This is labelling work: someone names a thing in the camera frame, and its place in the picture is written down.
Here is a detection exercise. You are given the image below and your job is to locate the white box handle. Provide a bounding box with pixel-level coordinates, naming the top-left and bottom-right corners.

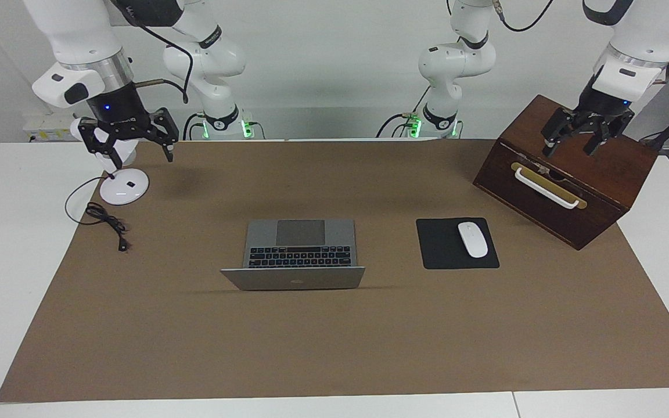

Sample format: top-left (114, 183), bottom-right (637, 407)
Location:
top-left (513, 167), bottom-right (580, 210)

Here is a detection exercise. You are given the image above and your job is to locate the dark brown wooden box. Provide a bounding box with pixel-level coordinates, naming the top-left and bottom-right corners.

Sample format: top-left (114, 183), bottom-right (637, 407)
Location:
top-left (473, 95), bottom-right (659, 251)

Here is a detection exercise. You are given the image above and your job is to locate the silver laptop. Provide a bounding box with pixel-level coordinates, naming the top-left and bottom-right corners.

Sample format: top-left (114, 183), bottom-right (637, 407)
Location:
top-left (221, 219), bottom-right (366, 291)

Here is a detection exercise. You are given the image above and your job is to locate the black lamp power cable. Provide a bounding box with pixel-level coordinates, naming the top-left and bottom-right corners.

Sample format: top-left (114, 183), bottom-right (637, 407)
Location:
top-left (65, 176), bottom-right (132, 253)

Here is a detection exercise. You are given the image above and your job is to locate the white desk lamp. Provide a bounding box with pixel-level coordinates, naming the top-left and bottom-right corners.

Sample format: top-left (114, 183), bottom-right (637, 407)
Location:
top-left (69, 119), bottom-right (150, 206)

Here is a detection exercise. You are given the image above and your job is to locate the black arm base cable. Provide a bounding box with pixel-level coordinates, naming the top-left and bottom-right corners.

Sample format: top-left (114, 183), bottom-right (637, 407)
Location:
top-left (182, 112), bottom-right (210, 141)
top-left (376, 86), bottom-right (431, 139)

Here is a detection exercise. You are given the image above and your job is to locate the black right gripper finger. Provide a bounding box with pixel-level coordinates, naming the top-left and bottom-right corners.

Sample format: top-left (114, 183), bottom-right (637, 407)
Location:
top-left (78, 118), bottom-right (121, 174)
top-left (149, 107), bottom-right (179, 163)

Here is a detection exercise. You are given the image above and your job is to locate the brown table mat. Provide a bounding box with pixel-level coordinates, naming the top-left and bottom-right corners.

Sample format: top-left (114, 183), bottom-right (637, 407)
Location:
top-left (0, 139), bottom-right (669, 403)

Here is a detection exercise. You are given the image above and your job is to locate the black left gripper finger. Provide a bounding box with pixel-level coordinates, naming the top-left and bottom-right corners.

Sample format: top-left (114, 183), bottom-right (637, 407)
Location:
top-left (583, 111), bottom-right (635, 157)
top-left (541, 107), bottom-right (573, 158)

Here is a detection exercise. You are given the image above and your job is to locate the white power strip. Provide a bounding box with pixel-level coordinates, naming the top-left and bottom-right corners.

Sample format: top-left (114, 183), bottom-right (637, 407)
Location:
top-left (23, 113), bottom-right (77, 143)

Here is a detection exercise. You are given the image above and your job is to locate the white computer mouse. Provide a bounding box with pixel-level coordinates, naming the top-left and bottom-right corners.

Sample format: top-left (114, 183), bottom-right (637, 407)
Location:
top-left (458, 221), bottom-right (489, 259)

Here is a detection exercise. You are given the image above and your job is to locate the black right arm base cable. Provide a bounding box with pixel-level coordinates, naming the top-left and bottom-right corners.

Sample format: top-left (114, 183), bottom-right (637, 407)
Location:
top-left (182, 112), bottom-right (210, 141)

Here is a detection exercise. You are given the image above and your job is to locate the brass box handle plate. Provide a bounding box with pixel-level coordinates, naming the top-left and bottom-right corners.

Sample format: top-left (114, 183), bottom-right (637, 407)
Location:
top-left (510, 162), bottom-right (588, 210)

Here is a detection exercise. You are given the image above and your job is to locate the black left arm base cable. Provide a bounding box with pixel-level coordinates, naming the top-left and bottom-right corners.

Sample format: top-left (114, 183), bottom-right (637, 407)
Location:
top-left (376, 86), bottom-right (431, 139)

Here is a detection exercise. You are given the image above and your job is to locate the black mouse pad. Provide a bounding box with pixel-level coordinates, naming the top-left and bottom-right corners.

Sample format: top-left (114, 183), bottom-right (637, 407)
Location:
top-left (416, 218), bottom-right (500, 271)

